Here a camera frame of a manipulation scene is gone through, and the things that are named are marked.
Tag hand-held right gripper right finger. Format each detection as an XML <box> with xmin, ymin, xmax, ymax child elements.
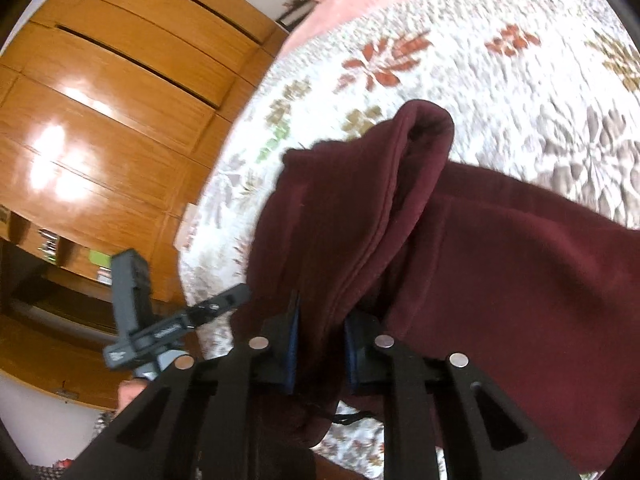
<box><xmin>343</xmin><ymin>316</ymin><xmax>582</xmax><ymax>480</ymax></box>

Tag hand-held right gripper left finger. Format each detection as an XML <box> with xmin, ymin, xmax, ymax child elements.
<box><xmin>70</xmin><ymin>291</ymin><xmax>302</xmax><ymax>480</ymax></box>

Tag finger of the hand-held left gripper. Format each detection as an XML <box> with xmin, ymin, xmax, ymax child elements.
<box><xmin>184</xmin><ymin>283</ymin><xmax>253</xmax><ymax>329</ymax></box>

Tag maroon pants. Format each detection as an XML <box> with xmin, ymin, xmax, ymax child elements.
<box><xmin>234</xmin><ymin>99</ymin><xmax>640</xmax><ymax>473</ymax></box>

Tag person's left hand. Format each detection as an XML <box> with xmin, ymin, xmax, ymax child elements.
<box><xmin>117</xmin><ymin>378</ymin><xmax>152</xmax><ymax>409</ymax></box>

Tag wooden shelf unit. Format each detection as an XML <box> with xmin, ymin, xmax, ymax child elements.
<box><xmin>0</xmin><ymin>204</ymin><xmax>176</xmax><ymax>411</ymax></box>

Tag wooden wardrobe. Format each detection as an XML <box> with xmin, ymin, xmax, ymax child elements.
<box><xmin>0</xmin><ymin>0</ymin><xmax>291</xmax><ymax>281</ymax></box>

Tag dark nightstand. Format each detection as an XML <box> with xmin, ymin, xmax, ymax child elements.
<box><xmin>276</xmin><ymin>0</ymin><xmax>317</xmax><ymax>30</ymax></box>

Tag floral quilted bedspread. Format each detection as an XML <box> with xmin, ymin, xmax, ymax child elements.
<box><xmin>176</xmin><ymin>0</ymin><xmax>640</xmax><ymax>476</ymax></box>

